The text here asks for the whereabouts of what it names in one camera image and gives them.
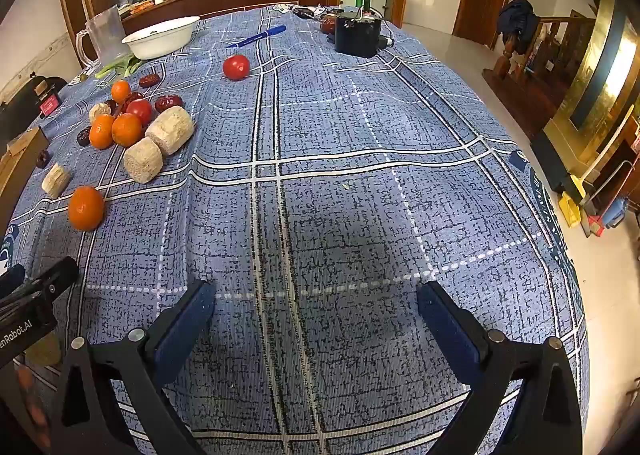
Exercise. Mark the shallow cardboard box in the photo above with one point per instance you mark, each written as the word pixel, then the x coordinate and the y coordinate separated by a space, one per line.
pixel 17 160

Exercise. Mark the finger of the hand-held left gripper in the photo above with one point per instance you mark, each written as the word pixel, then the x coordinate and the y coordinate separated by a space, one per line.
pixel 50 281
pixel 11 280

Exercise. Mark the white yam piece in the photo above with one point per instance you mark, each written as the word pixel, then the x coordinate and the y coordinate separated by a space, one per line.
pixel 55 181
pixel 170 130
pixel 99 112
pixel 143 161

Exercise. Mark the blue bucket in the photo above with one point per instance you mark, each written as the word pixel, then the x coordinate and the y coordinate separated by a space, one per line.
pixel 615 215

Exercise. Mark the red tomato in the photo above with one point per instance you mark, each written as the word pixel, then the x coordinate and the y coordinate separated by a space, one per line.
pixel 236 67
pixel 140 111

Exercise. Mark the blue pen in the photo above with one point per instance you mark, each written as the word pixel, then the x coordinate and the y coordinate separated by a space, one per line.
pixel 260 35

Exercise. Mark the white enamel basin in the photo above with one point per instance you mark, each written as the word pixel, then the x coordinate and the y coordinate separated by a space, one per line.
pixel 160 42

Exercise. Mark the clear glass pitcher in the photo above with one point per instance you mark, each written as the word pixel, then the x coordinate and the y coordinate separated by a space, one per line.
pixel 107 37

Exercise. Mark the black electronic device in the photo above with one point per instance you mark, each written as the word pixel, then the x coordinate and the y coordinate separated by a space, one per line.
pixel 355 37

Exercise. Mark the black jar red label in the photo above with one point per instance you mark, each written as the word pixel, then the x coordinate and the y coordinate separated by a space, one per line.
pixel 48 105

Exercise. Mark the white yam piece front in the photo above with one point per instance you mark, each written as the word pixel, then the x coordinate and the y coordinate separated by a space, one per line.
pixel 55 181

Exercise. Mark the gold framed panel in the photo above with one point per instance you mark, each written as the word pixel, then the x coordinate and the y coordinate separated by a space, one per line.
pixel 590 85

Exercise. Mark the dark jacket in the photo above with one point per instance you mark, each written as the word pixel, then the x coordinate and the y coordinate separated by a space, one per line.
pixel 520 20

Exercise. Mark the yellow dustpan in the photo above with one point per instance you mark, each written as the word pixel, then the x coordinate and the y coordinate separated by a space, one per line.
pixel 570 207

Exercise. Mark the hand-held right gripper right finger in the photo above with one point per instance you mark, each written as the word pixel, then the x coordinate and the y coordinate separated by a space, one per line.
pixel 450 330

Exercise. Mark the white yam piece back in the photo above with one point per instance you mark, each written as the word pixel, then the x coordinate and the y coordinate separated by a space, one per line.
pixel 170 130

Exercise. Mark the blue plaid tablecloth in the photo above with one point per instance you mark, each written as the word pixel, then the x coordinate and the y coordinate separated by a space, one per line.
pixel 325 160

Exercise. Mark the wooden stair railing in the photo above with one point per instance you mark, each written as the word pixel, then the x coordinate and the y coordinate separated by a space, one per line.
pixel 505 65

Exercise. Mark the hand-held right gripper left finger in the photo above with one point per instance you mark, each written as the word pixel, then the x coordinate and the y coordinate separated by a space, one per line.
pixel 182 330

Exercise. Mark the green leafy vegetable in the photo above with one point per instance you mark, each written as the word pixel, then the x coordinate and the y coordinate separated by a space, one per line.
pixel 122 66

